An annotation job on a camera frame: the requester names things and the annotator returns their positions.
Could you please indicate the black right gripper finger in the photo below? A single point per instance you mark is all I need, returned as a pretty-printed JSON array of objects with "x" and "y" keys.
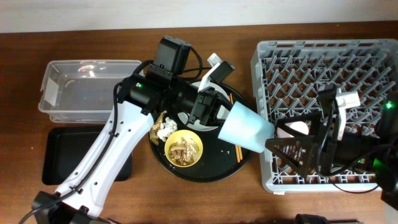
[
  {"x": 312, "y": 120},
  {"x": 296, "y": 152}
]

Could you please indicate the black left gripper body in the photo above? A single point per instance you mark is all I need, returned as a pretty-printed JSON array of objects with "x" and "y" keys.
[{"x": 204, "y": 107}]

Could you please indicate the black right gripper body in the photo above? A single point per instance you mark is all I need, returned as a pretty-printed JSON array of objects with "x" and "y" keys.
[{"x": 327, "y": 131}]

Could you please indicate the pink plastic cup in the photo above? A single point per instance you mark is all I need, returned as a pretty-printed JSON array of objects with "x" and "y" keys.
[{"x": 299, "y": 126}]

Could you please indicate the light blue plastic cup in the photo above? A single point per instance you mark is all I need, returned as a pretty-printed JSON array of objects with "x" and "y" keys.
[{"x": 247, "y": 129}]

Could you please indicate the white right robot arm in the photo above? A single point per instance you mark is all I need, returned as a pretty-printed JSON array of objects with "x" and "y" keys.
[{"x": 318, "y": 142}]

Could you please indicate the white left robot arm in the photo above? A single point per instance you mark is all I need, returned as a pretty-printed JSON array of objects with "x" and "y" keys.
[{"x": 81, "y": 197}]

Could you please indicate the grey plastic dishwasher rack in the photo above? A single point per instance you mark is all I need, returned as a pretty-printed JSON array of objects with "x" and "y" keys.
[{"x": 286, "y": 76}]

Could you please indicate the crumpled white tissue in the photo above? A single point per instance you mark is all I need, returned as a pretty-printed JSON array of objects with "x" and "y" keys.
[{"x": 167, "y": 129}]

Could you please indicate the yellow bowl with food scraps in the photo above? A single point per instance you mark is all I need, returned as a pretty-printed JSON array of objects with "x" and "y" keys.
[{"x": 183, "y": 148}]

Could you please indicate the round black serving tray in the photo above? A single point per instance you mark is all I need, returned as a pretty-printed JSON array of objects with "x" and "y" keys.
[{"x": 217, "y": 162}]

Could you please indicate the gold brown snack wrapper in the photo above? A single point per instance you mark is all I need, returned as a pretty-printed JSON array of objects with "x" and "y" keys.
[{"x": 155, "y": 128}]

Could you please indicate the black object at bottom edge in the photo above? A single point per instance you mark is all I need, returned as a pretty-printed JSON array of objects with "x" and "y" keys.
[{"x": 310, "y": 219}]

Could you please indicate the clear plastic bin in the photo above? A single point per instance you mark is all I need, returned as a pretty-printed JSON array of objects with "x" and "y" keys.
[{"x": 81, "y": 91}]

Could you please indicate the black rectangular tray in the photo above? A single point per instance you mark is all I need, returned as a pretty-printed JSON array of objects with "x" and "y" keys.
[{"x": 66, "y": 147}]

